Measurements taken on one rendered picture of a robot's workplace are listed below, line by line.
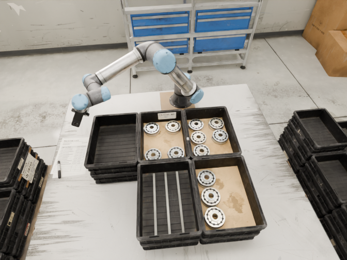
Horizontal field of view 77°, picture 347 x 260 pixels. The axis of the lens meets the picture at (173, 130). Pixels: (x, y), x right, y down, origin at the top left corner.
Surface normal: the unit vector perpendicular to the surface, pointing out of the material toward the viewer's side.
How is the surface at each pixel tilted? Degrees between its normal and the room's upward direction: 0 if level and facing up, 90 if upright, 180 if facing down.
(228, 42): 90
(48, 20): 90
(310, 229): 0
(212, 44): 90
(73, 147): 0
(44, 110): 0
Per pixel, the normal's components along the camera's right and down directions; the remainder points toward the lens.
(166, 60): 0.47, 0.57
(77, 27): 0.11, 0.76
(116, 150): -0.01, -0.64
